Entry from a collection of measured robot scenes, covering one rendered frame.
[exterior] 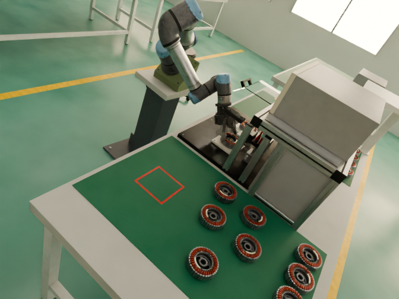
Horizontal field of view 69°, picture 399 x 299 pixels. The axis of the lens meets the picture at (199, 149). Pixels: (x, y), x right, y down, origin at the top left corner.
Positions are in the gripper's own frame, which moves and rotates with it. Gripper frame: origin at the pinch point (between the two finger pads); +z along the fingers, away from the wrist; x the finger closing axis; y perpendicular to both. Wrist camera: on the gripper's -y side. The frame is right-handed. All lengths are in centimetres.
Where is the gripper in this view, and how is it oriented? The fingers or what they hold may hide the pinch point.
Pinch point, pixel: (230, 138)
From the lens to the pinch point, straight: 162.9
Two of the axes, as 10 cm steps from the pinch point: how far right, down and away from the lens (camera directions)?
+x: -5.5, 3.4, -7.6
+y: -8.3, -1.3, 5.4
